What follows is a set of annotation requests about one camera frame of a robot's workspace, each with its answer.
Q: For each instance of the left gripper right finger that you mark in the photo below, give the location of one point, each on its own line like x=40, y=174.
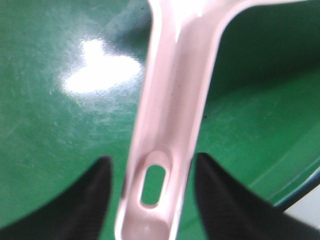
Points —
x=229, y=211

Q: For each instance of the green conveyor belt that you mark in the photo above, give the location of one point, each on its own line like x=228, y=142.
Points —
x=70, y=79

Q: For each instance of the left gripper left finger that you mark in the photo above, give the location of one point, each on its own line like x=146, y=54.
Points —
x=76, y=214

